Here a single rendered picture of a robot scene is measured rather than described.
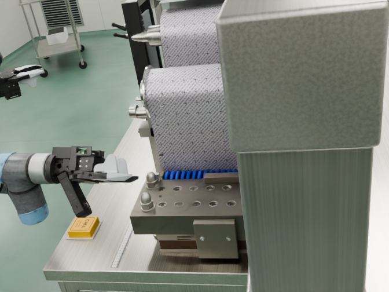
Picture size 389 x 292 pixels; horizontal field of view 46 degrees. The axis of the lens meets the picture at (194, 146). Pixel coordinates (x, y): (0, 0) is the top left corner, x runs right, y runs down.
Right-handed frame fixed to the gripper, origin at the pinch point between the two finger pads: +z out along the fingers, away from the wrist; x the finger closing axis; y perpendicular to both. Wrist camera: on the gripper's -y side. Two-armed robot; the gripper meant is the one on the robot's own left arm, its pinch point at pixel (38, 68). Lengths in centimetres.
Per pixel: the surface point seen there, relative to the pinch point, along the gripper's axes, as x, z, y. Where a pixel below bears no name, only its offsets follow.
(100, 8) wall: -516, 134, 158
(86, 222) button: 60, -3, 23
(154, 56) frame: 19.8, 37.9, -1.9
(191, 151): 68, 29, 5
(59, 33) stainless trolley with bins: -417, 56, 144
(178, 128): 66, 27, -2
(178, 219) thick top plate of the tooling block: 85, 17, 10
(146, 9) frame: 14.3, 39.1, -16.8
